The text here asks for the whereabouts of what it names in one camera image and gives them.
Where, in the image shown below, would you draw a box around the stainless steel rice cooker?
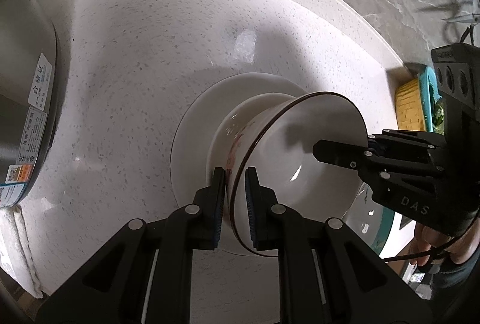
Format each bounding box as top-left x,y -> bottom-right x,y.
1,0 -> 58,208

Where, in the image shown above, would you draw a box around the person's right hand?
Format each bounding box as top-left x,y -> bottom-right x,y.
409,219 -> 479,264

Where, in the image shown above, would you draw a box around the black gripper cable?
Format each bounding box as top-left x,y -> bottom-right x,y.
381,207 -> 480,265

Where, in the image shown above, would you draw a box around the teal rimmed plate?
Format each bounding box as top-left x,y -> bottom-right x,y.
342,183 -> 395,255

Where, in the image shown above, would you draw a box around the white bowl red flower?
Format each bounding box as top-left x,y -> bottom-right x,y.
226,92 -> 367,256

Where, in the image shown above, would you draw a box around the teal colander basket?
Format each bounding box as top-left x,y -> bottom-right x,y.
418,67 -> 442,133

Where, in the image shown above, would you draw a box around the large white plate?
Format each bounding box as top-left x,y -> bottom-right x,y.
170,72 -> 307,207

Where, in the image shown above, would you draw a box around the small white bowl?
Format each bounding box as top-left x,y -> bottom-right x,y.
205,93 -> 296,190

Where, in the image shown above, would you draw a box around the green leafy vegetables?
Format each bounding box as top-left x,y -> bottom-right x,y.
432,98 -> 444,134

